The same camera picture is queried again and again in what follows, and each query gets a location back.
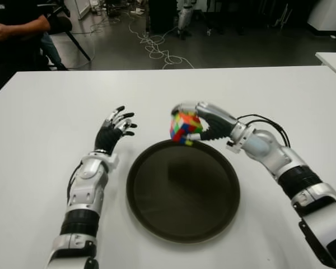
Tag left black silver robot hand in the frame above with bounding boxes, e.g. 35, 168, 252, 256
94, 105, 138, 155

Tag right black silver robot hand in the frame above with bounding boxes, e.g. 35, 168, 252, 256
170, 101, 239, 146

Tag multicoloured Rubik's cube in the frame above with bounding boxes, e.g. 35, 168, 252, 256
169, 110, 204, 146

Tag dark brown round plate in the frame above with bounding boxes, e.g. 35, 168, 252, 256
125, 139, 241, 244

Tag black cabinet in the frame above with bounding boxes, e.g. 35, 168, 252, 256
146, 0, 180, 33

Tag black office chair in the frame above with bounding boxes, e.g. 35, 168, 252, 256
40, 0, 92, 71

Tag silver folded stand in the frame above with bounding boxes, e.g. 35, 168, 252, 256
273, 0, 294, 29

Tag white board panel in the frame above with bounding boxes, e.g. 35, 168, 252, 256
63, 0, 94, 20

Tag white machine housing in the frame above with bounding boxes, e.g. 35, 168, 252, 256
306, 0, 336, 37

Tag seated person in black shirt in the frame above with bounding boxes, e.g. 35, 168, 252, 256
0, 0, 68, 71

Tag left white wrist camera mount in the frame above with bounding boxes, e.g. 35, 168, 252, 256
83, 151, 120, 170

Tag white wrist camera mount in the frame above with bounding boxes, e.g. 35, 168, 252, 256
83, 151, 120, 170
225, 139, 242, 154

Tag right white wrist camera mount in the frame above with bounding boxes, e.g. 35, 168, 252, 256
225, 139, 242, 154

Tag left arm black cables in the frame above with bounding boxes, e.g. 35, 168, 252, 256
66, 162, 84, 206

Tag arm black cables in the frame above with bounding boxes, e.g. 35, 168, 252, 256
66, 162, 84, 206
237, 113, 292, 149

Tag right arm black cables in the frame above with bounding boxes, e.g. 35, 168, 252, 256
237, 113, 292, 149

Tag white tangled floor cable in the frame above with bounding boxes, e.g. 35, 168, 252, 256
89, 15, 195, 69

